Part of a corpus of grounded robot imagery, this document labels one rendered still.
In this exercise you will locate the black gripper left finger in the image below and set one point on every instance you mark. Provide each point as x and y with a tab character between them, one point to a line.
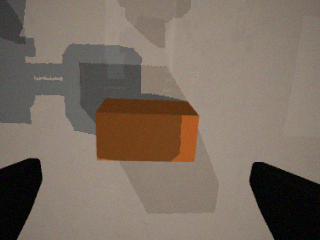
19	184

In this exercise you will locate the orange block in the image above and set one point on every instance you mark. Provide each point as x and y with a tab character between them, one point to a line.
146	130

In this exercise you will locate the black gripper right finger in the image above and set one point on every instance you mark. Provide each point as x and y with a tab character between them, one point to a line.
290	204

